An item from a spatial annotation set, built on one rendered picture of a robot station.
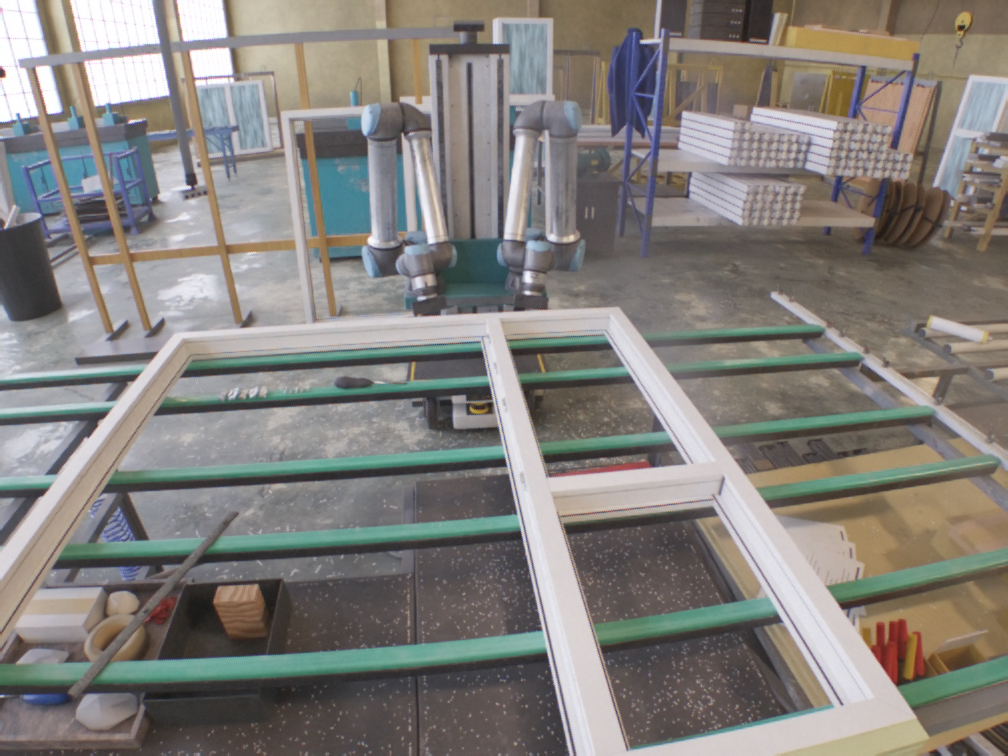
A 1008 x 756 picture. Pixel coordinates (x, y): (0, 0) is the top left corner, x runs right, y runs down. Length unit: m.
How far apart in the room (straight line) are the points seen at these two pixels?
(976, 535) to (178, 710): 1.80
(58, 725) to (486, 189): 2.41
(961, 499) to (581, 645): 1.40
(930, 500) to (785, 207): 4.22
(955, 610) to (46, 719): 2.00
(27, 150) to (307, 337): 8.70
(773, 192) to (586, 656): 5.18
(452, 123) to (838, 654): 2.38
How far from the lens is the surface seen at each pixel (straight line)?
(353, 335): 1.88
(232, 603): 1.35
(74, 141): 9.94
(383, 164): 2.37
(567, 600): 0.97
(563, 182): 2.42
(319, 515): 2.56
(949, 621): 1.63
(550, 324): 1.90
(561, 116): 2.34
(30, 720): 1.54
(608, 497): 1.20
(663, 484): 1.22
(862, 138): 5.93
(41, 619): 1.63
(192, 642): 1.48
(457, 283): 2.77
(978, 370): 2.50
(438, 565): 1.48
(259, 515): 2.65
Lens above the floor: 1.69
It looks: 30 degrees down
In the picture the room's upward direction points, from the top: straight up
